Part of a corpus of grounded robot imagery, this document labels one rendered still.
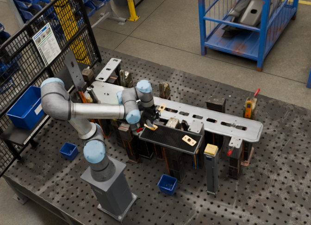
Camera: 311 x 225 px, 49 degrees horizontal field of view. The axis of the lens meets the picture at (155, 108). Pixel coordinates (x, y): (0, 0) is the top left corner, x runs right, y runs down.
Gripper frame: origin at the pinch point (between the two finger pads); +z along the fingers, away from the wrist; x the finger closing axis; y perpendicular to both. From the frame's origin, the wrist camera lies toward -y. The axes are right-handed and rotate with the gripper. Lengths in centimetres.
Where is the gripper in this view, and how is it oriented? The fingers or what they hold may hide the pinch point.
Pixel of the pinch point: (150, 124)
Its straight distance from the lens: 212.0
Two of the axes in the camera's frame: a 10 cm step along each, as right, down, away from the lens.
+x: 6.4, -6.2, 4.5
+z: 1.4, 6.8, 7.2
